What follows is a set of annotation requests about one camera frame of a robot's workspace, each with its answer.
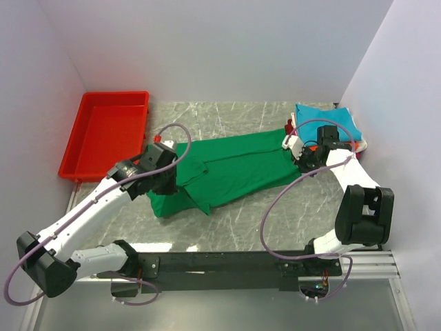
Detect green t shirt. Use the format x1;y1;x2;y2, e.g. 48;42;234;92
147;129;300;218

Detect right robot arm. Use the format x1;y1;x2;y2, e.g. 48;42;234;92
285;126;395;259

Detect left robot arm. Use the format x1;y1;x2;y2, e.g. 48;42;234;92
17;141;178;298

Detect teal folded shirt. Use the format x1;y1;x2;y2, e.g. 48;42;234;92
295;104;362;142

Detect dark red folded shirt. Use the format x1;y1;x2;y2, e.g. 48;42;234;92
285;119;296;135

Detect white folded shirt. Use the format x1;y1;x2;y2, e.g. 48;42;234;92
290;112;368;152

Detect red plastic bin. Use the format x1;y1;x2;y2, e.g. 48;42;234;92
59;91;149;183

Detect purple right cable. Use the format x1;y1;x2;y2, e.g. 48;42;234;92
260;119;356;301

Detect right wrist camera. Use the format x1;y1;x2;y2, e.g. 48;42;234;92
282;135;304;161

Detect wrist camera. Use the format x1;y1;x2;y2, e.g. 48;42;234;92
153;134;177;152
282;135;304;161

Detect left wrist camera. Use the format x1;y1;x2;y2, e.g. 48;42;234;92
153;134;177;152

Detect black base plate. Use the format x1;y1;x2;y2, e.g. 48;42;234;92
96;251;344;299

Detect aluminium rail frame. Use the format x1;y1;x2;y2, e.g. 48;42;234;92
19;182;414;331

